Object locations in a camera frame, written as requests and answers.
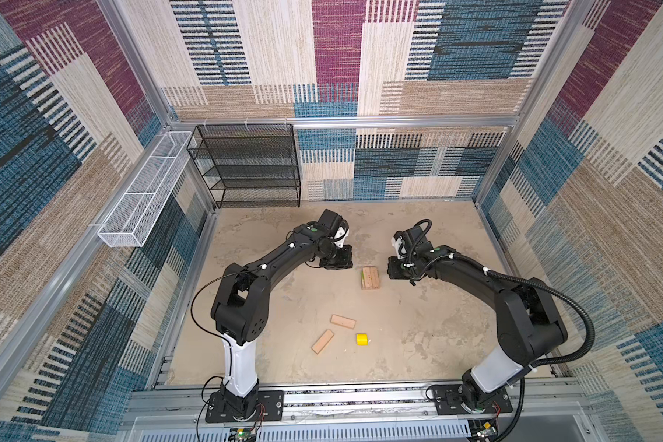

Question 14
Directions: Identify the wood plank block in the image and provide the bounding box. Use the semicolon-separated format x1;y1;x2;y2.
330;314;357;330

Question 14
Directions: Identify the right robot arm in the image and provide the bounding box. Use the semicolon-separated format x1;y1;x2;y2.
388;225;568;414

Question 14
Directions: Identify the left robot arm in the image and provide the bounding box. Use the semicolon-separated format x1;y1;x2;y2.
211;209;353;419

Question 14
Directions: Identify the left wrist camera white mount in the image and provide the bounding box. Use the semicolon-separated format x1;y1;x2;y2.
333;220;349;249

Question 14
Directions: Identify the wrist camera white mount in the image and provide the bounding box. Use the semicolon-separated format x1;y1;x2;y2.
333;220;349;249
392;231;407;260

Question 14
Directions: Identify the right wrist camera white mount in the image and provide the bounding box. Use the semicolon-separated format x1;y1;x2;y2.
392;231;407;260

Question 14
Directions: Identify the black wire mesh shelf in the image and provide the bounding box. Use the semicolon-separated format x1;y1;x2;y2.
189;123;301;209

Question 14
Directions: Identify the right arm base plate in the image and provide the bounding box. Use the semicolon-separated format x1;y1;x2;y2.
425;384;514;416

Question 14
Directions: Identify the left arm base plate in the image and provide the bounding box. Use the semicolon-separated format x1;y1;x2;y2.
204;388;285;424

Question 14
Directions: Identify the white wire mesh basket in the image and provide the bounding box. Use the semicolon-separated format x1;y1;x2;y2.
98;132;193;248

